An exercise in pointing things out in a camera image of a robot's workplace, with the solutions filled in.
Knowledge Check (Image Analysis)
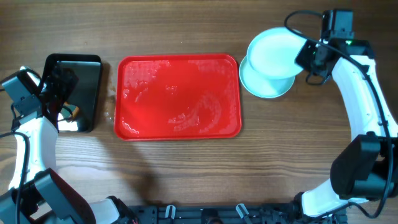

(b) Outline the white plate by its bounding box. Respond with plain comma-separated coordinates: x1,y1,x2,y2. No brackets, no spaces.
239,57,295,98
246,27,306,79

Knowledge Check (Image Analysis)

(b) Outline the black water basin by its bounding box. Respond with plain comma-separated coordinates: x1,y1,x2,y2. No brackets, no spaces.
44,54,103,133

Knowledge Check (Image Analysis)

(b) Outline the black cable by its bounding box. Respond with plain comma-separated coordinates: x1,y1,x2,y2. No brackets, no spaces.
283,9,394,219
0,102,32,224

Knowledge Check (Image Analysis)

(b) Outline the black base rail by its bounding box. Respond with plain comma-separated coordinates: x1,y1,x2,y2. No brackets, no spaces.
130,203,348,224

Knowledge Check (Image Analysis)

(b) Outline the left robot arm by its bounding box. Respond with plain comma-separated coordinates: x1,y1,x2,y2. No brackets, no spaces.
1,66,139,223

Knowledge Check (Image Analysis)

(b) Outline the green orange sponge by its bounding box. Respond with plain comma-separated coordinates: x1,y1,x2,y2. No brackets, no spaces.
63,103,80,121

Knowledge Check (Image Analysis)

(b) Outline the right black cable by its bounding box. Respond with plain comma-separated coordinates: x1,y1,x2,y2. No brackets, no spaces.
283,9,394,219

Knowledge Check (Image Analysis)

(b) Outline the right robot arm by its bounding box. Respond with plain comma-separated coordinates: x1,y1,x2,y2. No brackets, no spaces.
291,39,397,223

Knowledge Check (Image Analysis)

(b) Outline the white plate top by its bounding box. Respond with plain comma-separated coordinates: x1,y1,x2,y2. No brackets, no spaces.
246,27,306,79

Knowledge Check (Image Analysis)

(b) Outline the red plastic tray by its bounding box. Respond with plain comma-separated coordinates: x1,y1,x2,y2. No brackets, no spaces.
114,54,243,141

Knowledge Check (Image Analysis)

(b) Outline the left black cable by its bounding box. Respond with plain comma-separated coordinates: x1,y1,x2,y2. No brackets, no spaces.
0,102,32,224

